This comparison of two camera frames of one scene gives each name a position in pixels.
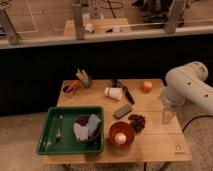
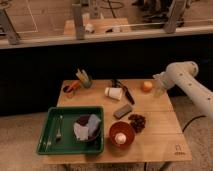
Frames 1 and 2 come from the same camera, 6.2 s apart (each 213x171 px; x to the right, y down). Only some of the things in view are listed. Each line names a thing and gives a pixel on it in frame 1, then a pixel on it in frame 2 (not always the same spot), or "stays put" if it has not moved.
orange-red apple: [146, 86] stays put
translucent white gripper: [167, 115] -> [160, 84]
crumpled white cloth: [83, 132] stays put
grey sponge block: [121, 111] stays put
